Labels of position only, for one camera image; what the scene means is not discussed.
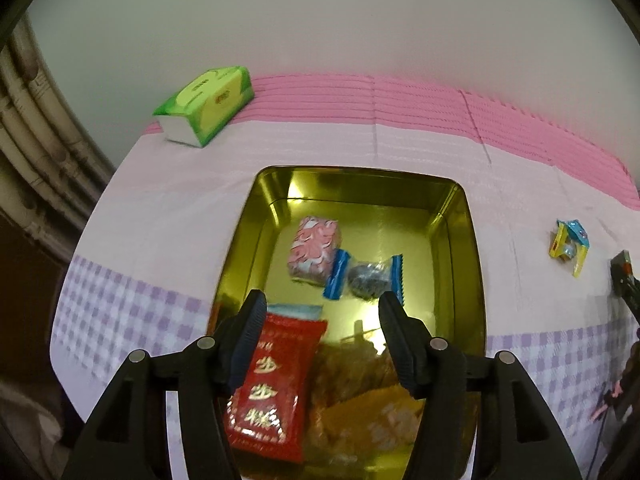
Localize beige patterned curtain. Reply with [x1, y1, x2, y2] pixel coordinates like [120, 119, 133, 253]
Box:
[1, 15, 114, 262]

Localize pink and purple checked tablecloth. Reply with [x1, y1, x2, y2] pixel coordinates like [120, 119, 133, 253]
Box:
[50, 74, 639, 478]

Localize grey foil snack packet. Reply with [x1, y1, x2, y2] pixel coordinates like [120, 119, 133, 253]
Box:
[610, 249, 640, 323]

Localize green tissue pack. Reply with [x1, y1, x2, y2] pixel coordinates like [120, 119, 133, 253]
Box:
[153, 66, 255, 148]

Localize pink patterned snack packet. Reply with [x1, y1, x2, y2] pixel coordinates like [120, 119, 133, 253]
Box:
[286, 216, 342, 286]

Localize small blue-ended foil candy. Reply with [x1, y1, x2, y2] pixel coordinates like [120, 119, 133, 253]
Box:
[323, 249, 404, 304]

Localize clear orange cracker packet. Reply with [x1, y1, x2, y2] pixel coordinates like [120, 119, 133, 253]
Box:
[307, 341, 399, 462]

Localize blue candy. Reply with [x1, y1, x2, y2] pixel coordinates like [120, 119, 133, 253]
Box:
[553, 219, 590, 260]

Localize yellow snack packet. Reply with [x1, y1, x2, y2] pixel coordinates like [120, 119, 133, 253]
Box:
[309, 385, 424, 456]

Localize brown and gold toffee tin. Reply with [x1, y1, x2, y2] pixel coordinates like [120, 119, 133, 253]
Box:
[205, 164, 488, 480]

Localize yellow candy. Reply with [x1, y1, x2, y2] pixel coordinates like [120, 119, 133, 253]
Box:
[549, 219, 590, 278]

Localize red snack packet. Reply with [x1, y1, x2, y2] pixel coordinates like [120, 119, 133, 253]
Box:
[226, 313, 328, 464]

